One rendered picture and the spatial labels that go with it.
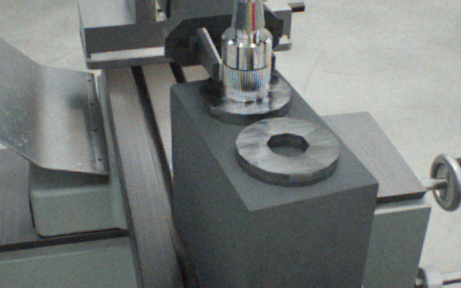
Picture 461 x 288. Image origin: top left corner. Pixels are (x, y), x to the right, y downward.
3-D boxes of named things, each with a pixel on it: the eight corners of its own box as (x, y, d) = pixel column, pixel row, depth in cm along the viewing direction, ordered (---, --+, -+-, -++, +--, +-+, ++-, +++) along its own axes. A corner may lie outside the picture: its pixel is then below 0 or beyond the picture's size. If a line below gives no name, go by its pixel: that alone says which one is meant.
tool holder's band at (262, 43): (282, 46, 67) (282, 36, 67) (242, 59, 65) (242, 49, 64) (250, 29, 70) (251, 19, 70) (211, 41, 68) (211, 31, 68)
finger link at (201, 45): (221, 86, 70) (203, 54, 74) (222, 57, 68) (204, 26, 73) (205, 88, 69) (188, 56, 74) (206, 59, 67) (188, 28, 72)
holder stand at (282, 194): (268, 204, 88) (278, 55, 77) (355, 335, 71) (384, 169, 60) (172, 225, 84) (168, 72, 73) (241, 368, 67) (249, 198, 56)
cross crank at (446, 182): (447, 186, 153) (458, 139, 146) (475, 221, 143) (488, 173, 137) (377, 195, 150) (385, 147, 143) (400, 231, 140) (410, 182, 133)
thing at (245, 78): (279, 93, 70) (282, 46, 67) (240, 107, 68) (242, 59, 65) (249, 75, 73) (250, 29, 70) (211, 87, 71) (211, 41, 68)
